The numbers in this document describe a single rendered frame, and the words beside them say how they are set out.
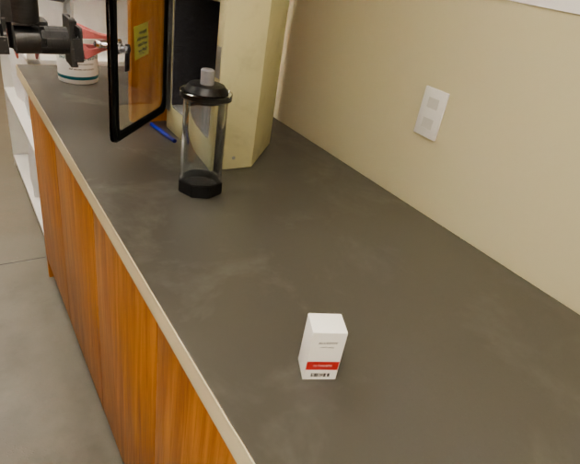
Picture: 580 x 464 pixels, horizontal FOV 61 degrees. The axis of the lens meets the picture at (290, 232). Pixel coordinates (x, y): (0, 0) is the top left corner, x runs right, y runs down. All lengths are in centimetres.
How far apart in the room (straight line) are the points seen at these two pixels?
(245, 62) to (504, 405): 87
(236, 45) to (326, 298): 61
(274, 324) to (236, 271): 15
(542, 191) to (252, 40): 70
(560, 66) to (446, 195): 36
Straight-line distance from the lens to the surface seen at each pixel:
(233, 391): 67
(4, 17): 120
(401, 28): 133
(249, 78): 121
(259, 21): 119
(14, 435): 188
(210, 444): 83
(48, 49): 123
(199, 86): 104
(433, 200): 126
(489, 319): 94
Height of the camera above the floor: 145
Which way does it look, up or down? 30 degrees down
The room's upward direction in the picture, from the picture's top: 10 degrees clockwise
